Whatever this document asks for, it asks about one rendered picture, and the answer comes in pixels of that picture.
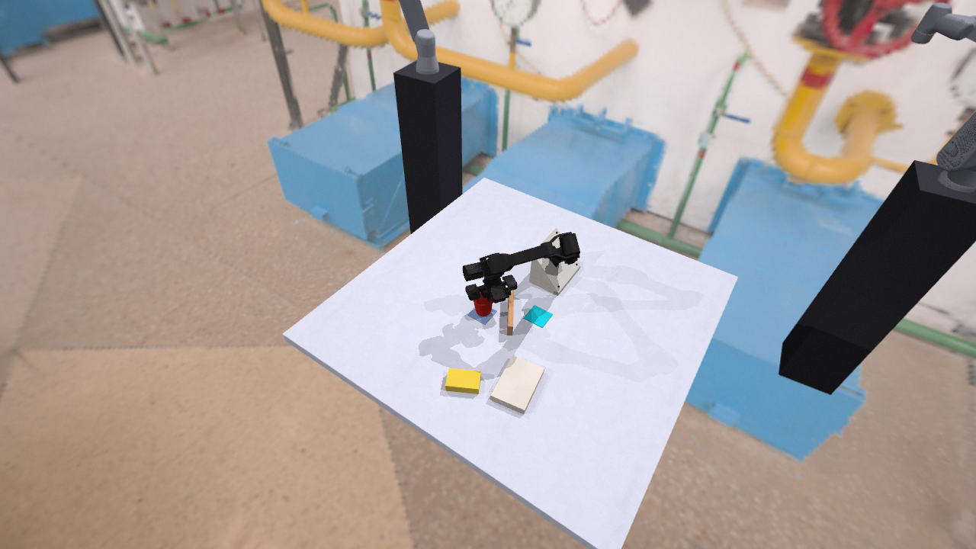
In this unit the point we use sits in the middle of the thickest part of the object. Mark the red cup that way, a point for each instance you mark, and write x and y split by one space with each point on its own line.
482 306

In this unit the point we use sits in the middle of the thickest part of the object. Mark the light brown wooden beam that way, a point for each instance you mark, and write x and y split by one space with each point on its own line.
510 314

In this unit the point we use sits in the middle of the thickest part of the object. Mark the yellow rectangular block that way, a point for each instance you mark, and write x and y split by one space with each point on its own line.
464 381

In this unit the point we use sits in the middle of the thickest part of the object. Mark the beige flat block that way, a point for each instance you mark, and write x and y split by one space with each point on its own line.
517 384

